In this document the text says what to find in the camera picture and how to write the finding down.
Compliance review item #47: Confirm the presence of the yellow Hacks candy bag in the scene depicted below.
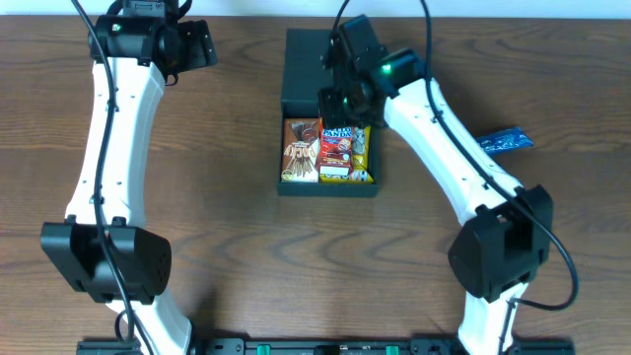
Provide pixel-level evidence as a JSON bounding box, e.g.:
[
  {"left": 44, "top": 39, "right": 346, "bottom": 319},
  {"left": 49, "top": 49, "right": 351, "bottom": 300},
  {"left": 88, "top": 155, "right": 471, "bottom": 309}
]
[{"left": 319, "top": 127, "right": 374, "bottom": 184}]

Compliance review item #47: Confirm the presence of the red Hello Panda box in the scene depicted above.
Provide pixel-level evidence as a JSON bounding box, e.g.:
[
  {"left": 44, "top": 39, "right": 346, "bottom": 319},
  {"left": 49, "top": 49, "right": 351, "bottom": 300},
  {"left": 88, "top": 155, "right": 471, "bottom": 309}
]
[{"left": 316, "top": 126, "right": 353, "bottom": 176}]

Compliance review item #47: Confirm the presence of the dark green box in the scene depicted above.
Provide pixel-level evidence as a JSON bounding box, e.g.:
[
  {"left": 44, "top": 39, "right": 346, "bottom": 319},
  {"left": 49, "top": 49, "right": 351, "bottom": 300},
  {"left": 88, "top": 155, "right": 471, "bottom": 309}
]
[{"left": 277, "top": 29, "right": 381, "bottom": 197}]

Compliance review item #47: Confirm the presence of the brown Pocky box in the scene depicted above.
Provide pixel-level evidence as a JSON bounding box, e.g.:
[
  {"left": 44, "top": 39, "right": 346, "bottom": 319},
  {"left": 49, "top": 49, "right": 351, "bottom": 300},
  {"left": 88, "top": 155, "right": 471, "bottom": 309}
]
[{"left": 280, "top": 118, "right": 320, "bottom": 182}]

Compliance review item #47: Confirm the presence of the blue Oreo cookie pack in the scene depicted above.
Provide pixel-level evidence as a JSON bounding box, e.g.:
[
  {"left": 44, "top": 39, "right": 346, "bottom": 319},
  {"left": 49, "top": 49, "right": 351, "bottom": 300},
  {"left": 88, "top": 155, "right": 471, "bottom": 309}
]
[{"left": 475, "top": 126, "right": 533, "bottom": 156}]

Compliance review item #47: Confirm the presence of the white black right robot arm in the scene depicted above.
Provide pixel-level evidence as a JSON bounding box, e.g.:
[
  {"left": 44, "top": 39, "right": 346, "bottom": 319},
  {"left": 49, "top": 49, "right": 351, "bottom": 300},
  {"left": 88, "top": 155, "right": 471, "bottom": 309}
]
[{"left": 318, "top": 16, "right": 552, "bottom": 354}]

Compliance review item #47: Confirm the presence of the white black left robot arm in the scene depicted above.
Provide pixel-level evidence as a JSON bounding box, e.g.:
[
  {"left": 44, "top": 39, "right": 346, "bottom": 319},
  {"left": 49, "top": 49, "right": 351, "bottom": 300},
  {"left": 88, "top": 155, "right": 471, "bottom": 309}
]
[{"left": 40, "top": 1, "right": 217, "bottom": 354}]

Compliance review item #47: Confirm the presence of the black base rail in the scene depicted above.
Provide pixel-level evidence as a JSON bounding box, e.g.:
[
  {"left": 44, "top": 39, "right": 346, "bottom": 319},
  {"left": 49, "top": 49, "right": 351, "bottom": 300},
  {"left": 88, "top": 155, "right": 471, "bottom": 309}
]
[{"left": 76, "top": 337, "right": 576, "bottom": 355}]

